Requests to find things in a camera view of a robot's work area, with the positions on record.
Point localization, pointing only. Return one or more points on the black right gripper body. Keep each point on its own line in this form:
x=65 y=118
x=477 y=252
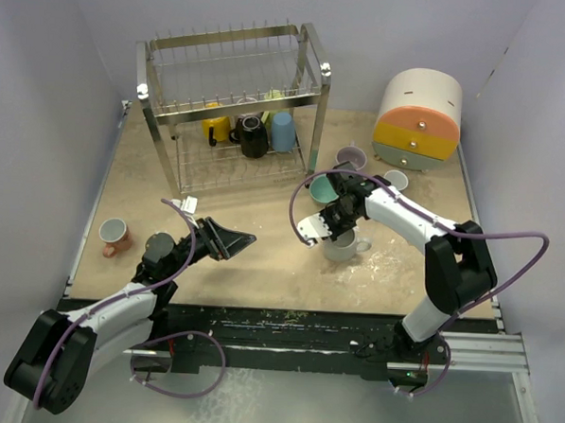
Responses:
x=338 y=219

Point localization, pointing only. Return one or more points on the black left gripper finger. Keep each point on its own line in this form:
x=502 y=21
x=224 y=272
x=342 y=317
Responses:
x=230 y=247
x=215 y=230

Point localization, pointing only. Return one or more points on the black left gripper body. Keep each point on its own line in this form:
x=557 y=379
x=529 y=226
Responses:
x=202 y=246

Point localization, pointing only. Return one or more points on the terracotta mug white inside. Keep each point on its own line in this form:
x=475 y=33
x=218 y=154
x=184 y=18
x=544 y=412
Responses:
x=116 y=236

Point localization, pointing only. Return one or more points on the blue cup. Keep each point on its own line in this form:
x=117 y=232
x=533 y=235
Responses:
x=283 y=132

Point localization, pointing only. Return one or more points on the yellow mug black handle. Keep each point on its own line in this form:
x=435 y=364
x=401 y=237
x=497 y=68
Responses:
x=216 y=130

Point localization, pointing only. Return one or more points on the black mug cream inside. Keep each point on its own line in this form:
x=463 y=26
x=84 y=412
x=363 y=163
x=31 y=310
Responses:
x=250 y=133

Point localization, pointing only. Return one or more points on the light green mug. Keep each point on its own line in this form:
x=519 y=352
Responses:
x=271 y=97

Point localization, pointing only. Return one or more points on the lilac mug black handle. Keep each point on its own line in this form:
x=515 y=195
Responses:
x=249 y=100

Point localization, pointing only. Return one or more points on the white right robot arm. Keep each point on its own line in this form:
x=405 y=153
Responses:
x=458 y=268

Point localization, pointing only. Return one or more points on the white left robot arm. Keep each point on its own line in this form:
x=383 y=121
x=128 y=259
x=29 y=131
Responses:
x=62 y=349

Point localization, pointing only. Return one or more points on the lilac mug near rack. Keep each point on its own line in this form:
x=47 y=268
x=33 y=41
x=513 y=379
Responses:
x=352 y=154

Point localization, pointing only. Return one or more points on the steel two-tier dish rack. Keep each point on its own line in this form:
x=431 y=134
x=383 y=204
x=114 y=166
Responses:
x=182 y=80

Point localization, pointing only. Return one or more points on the teal cup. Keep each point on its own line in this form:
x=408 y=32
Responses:
x=322 y=191

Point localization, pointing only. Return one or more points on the grey mug near cabinet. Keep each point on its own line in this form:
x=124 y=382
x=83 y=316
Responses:
x=397 y=179

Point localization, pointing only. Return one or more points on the round cream drawer cabinet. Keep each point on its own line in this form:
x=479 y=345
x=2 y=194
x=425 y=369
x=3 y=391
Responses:
x=418 y=126

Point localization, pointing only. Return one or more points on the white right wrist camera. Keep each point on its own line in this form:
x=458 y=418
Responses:
x=313 y=229

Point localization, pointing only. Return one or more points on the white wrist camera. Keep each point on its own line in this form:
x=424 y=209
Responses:
x=189 y=204
x=313 y=229

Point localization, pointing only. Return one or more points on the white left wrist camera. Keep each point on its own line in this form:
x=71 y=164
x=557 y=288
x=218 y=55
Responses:
x=189 y=204

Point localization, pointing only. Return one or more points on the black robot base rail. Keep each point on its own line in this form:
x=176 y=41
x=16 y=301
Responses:
x=302 y=341

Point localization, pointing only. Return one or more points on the aluminium frame rail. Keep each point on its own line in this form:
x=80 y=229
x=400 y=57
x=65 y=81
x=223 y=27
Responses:
x=487 y=352

